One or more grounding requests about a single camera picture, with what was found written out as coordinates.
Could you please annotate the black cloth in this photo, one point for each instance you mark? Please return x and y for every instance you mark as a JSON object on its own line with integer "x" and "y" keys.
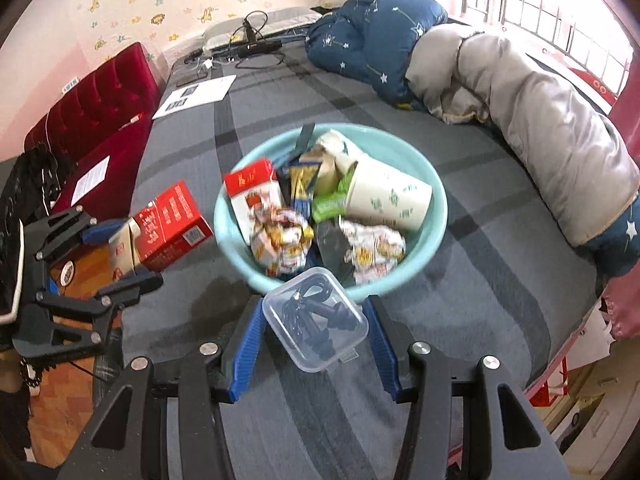
{"x": 30, "y": 180}

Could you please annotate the light blue plastic basin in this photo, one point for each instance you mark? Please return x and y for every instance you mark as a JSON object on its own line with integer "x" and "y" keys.
{"x": 425, "y": 260}

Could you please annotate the white and red cigarette box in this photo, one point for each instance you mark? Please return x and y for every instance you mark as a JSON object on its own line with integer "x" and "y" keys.
{"x": 250, "y": 185}

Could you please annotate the dark blue packet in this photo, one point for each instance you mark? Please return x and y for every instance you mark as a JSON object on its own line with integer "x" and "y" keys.
{"x": 306, "y": 140}

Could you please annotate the wall socket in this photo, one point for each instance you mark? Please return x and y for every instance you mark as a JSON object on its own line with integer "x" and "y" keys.
{"x": 71, "y": 84}

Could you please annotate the white paper cup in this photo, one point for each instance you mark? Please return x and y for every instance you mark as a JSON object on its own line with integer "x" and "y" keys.
{"x": 385, "y": 195}

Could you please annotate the blue and yellow packet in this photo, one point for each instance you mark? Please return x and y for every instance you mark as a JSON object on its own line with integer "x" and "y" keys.
{"x": 302, "y": 180}

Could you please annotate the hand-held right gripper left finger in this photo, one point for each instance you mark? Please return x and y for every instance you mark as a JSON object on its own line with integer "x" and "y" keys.
{"x": 245, "y": 350}

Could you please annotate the blue and grey duvet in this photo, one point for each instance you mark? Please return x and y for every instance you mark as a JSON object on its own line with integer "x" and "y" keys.
{"x": 525, "y": 110}

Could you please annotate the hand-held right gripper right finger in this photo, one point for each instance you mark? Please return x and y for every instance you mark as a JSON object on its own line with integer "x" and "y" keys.
{"x": 385, "y": 345}

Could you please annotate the printed wrapper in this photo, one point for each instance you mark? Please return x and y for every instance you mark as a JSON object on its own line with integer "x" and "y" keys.
{"x": 282, "y": 240}
{"x": 372, "y": 250}

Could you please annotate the beige carton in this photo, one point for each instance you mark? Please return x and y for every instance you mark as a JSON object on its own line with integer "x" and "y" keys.
{"x": 332, "y": 152}

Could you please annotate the white paper bag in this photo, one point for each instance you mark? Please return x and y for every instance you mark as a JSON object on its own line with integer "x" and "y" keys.
{"x": 590, "y": 335}

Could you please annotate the red padded headboard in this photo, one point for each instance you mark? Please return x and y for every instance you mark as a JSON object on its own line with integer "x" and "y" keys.
{"x": 100, "y": 100}

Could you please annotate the window grille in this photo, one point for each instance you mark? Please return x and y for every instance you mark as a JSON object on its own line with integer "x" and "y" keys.
{"x": 550, "y": 10}

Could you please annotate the red and gold cigarette box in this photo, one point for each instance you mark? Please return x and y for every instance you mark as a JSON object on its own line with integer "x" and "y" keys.
{"x": 170, "y": 220}

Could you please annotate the white charger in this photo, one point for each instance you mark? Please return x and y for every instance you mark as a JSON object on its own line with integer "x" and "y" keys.
{"x": 207, "y": 63}

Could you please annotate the grey clear plastic bag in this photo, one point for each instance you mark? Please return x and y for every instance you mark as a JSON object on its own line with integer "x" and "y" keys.
{"x": 332, "y": 252}

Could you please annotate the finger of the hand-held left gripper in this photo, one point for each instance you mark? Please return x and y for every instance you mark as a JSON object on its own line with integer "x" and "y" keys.
{"x": 102, "y": 231}
{"x": 135, "y": 282}

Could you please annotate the green packet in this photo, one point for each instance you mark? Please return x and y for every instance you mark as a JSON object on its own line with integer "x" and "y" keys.
{"x": 330, "y": 205}

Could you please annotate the white paper label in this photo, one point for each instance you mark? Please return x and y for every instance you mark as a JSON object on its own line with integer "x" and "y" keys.
{"x": 90, "y": 177}

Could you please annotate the clear plastic earplug case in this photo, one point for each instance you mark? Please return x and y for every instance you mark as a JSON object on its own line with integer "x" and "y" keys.
{"x": 320, "y": 320}

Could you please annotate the white printed paper sheet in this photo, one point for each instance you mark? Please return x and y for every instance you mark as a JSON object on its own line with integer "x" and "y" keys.
{"x": 195, "y": 94}

